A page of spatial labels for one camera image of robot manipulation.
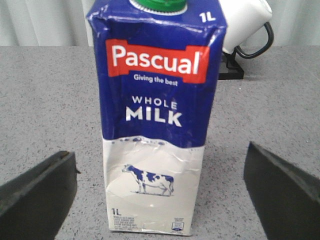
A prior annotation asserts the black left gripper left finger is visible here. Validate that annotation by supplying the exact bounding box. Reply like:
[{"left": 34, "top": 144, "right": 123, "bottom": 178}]
[{"left": 0, "top": 151, "right": 78, "bottom": 240}]

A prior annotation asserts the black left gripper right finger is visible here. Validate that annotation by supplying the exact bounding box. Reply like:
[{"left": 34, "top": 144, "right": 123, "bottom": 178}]
[{"left": 243, "top": 142, "right": 320, "bottom": 240}]

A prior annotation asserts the blue white milk carton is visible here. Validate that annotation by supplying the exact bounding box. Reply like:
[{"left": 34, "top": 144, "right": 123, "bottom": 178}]
[{"left": 86, "top": 0, "right": 227, "bottom": 236}]

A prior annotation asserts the black wire mug rack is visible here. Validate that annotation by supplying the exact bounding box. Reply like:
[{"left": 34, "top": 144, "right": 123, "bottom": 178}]
[{"left": 218, "top": 52, "right": 245, "bottom": 80}]

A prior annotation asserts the white enamel mug black handle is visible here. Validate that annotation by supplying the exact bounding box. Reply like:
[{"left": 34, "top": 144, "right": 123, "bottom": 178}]
[{"left": 219, "top": 0, "right": 274, "bottom": 59}]

